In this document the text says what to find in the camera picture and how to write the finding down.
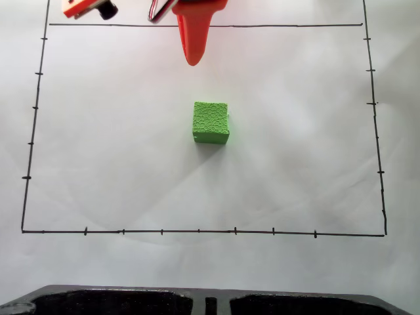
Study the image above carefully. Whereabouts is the black moulded plastic stand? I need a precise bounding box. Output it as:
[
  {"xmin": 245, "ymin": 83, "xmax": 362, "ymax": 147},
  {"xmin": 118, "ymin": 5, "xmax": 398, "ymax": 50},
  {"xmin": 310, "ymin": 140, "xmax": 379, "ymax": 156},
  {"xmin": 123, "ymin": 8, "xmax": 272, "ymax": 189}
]
[{"xmin": 0, "ymin": 284, "xmax": 420, "ymax": 315}]

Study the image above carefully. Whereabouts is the white sheet with drawn rectangle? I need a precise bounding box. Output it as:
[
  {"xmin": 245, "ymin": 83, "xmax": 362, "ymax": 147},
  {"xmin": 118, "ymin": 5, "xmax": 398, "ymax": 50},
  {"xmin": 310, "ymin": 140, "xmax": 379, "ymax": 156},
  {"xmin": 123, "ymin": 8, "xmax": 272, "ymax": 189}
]
[{"xmin": 0, "ymin": 0, "xmax": 420, "ymax": 297}]

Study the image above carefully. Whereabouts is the green textured cube block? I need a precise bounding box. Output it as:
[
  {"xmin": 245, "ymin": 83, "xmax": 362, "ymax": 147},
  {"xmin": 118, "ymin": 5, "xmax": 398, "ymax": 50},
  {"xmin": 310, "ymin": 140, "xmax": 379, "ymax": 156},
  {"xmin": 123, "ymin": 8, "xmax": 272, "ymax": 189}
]
[{"xmin": 191, "ymin": 100, "xmax": 231, "ymax": 146}]

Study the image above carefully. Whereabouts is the red white black cable bundle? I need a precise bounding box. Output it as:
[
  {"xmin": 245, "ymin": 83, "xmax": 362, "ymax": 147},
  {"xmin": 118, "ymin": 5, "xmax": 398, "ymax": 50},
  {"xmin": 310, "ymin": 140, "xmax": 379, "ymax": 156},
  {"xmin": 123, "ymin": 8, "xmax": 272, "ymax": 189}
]
[{"xmin": 148, "ymin": 0, "xmax": 180, "ymax": 25}]

